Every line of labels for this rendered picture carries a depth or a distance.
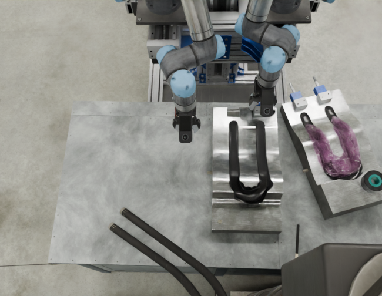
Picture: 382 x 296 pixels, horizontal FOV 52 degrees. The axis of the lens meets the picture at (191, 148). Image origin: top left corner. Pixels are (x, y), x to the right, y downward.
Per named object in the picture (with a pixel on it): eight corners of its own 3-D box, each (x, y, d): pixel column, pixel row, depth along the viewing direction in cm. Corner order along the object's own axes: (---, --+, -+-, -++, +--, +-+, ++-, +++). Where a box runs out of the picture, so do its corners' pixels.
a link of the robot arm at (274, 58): (291, 49, 129) (280, 68, 126) (285, 67, 139) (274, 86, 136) (270, 39, 130) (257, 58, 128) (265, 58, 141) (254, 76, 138)
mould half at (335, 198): (279, 110, 172) (284, 97, 161) (335, 94, 173) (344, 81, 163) (324, 219, 153) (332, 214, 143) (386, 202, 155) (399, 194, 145)
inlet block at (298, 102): (283, 87, 172) (285, 80, 167) (294, 84, 173) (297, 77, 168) (294, 113, 168) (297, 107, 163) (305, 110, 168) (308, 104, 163)
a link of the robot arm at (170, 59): (186, 50, 136) (198, 75, 132) (155, 62, 134) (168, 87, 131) (184, 36, 128) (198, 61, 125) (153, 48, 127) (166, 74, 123)
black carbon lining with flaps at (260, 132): (227, 122, 162) (228, 111, 154) (266, 123, 162) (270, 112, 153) (227, 205, 150) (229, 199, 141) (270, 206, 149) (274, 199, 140)
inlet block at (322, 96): (306, 81, 173) (309, 74, 168) (317, 78, 174) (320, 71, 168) (318, 106, 168) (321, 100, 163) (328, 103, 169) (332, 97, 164)
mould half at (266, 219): (213, 116, 171) (213, 101, 159) (272, 117, 170) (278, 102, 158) (211, 232, 153) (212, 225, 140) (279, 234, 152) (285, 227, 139)
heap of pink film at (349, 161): (300, 125, 162) (304, 117, 155) (340, 114, 163) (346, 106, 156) (324, 184, 153) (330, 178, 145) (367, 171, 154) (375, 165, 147)
